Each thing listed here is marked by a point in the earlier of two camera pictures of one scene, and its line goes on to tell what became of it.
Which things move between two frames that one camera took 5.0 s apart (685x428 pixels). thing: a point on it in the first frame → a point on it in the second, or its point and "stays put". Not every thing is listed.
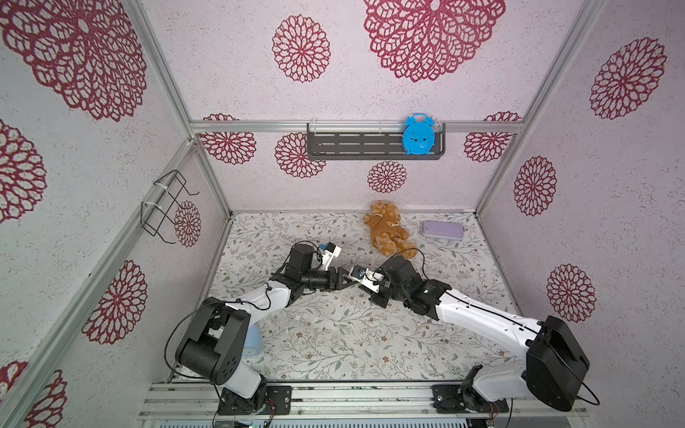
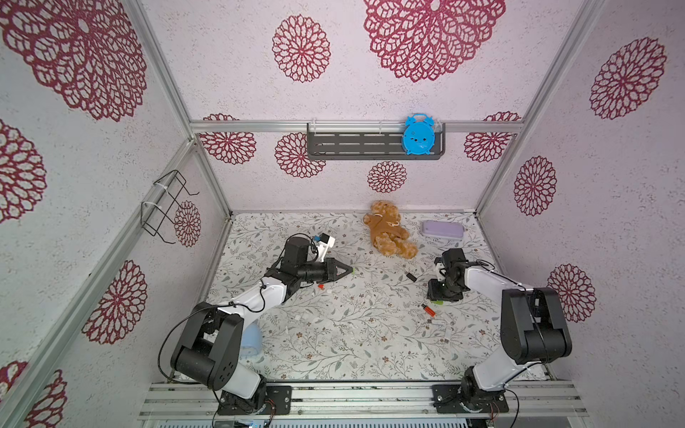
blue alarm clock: x=418 y=135 stays put
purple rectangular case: x=442 y=229 stays put
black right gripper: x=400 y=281 → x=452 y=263
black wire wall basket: x=157 y=218 stays put
